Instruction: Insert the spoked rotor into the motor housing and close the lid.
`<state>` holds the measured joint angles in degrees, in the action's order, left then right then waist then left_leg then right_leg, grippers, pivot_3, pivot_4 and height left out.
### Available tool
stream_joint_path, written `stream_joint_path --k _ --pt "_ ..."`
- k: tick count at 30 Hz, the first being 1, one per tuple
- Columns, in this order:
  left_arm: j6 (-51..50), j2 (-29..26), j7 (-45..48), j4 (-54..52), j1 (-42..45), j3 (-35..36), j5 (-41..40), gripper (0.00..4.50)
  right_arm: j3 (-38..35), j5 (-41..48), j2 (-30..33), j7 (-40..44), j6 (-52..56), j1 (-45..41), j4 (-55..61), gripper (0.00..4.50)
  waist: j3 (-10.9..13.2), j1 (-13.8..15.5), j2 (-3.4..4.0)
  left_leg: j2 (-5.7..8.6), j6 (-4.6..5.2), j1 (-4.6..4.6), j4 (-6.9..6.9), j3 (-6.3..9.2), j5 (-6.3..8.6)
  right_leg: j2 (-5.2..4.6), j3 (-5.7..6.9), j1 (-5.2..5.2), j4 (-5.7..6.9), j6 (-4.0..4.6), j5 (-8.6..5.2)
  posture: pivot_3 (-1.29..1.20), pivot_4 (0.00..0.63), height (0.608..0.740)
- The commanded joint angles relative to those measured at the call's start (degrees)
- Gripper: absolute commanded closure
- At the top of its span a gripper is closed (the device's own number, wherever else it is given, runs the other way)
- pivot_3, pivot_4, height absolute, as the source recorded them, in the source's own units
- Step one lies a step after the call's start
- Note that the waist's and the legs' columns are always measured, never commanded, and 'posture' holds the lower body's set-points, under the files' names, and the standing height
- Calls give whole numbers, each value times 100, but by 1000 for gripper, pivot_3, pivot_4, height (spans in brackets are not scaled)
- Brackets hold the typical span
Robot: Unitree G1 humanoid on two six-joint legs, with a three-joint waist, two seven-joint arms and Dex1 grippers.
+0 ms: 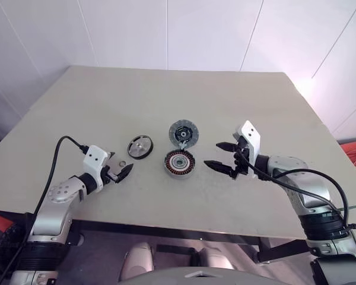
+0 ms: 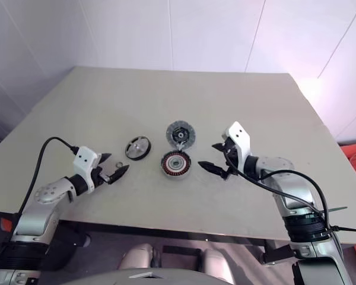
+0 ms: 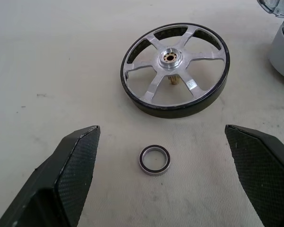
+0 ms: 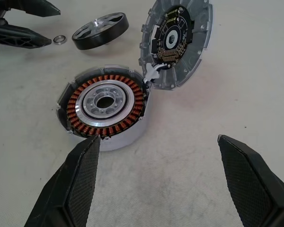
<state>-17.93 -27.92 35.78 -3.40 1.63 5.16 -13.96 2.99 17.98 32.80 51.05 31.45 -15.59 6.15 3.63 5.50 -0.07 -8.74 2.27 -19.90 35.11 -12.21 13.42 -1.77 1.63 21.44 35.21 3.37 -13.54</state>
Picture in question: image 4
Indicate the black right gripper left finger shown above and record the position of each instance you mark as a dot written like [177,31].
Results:
[80,179]

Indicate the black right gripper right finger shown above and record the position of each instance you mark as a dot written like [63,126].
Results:
[253,186]

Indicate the silver motor stator housing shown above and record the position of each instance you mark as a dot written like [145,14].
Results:
[123,139]

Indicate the black rotor wheel silver hub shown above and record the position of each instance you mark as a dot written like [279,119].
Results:
[101,40]

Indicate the grey round disc part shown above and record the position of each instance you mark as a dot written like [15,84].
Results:
[175,40]

